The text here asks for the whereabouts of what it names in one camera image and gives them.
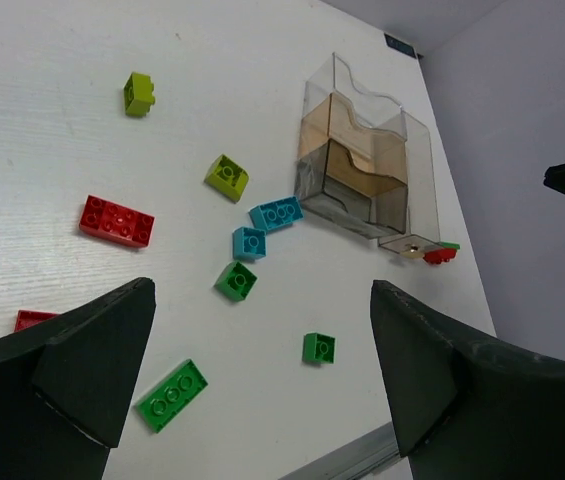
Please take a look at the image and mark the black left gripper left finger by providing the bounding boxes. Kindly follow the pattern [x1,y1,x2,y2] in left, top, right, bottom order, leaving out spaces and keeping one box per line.
[0,277,156,479]

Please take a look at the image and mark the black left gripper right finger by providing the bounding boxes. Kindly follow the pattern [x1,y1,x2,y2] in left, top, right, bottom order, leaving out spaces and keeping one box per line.
[370,280,565,479]

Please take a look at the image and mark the small red lego brick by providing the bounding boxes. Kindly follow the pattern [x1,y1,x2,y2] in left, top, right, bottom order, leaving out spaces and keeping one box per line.
[14,310,57,332]

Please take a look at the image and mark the green long lego brick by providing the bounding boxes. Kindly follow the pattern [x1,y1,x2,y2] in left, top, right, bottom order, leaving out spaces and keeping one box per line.
[136,359,208,433]

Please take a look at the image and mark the red curved lego piece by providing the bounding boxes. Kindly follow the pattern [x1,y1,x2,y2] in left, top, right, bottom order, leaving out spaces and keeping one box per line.
[423,248,457,265]

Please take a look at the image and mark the green small lego brick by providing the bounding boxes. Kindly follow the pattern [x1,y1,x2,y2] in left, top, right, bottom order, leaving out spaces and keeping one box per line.
[302,332,336,364]
[214,261,258,302]

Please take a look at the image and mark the red long lego brick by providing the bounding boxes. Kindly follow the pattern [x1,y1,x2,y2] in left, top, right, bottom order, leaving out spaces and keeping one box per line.
[78,195,155,249]

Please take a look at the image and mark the lime sloped lego brick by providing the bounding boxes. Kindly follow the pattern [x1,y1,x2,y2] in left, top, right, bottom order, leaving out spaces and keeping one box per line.
[204,154,249,203]

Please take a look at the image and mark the orange wavy container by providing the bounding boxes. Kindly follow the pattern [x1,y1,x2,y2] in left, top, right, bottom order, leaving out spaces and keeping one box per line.
[298,93,408,197]

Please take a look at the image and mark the blue table label right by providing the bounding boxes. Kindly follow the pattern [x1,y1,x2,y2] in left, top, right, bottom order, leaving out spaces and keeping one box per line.
[384,33,422,60]

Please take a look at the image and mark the grey wavy container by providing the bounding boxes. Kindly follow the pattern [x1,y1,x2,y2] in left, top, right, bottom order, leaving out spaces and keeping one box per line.
[294,139,408,239]

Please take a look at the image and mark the clear wavy container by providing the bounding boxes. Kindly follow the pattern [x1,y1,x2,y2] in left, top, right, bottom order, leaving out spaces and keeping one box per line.
[302,52,408,139]

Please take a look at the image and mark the blue small lego brick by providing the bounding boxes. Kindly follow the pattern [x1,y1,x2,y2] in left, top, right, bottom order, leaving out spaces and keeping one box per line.
[232,227,267,261]

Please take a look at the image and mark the blue long lego brick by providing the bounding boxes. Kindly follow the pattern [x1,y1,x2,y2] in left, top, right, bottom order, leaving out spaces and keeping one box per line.
[249,196,304,234]

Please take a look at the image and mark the aluminium table rail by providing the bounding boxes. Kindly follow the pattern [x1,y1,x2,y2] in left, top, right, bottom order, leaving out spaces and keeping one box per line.
[282,422,401,480]

